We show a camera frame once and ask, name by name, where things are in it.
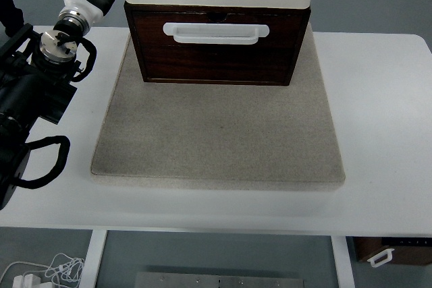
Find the white box handle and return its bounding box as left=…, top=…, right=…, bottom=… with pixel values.
left=367, top=248, right=396, bottom=268

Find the white cable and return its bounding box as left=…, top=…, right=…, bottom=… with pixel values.
left=0, top=253, right=85, bottom=288

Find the dark wood cabinet base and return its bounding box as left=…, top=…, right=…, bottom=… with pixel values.
left=124, top=1, right=312, bottom=87

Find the grey mat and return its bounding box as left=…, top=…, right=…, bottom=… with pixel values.
left=90, top=26, right=348, bottom=192

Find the white drawer handle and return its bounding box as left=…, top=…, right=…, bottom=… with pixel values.
left=162, top=22, right=271, bottom=46

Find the white charger plug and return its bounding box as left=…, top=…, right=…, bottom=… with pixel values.
left=12, top=273, right=41, bottom=288

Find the white table leg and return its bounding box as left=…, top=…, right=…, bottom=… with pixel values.
left=80, top=229, right=108, bottom=288
left=330, top=235, right=355, bottom=288

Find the brown wooden box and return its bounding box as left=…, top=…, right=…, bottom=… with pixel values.
left=352, top=236, right=432, bottom=266

